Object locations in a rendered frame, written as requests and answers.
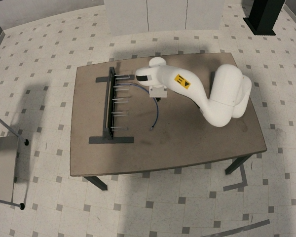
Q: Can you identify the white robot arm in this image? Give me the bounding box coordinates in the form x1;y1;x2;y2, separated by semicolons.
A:
135;57;252;127

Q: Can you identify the dark grey metal rack with hooks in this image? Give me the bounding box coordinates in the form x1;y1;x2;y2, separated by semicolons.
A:
89;67;134;144

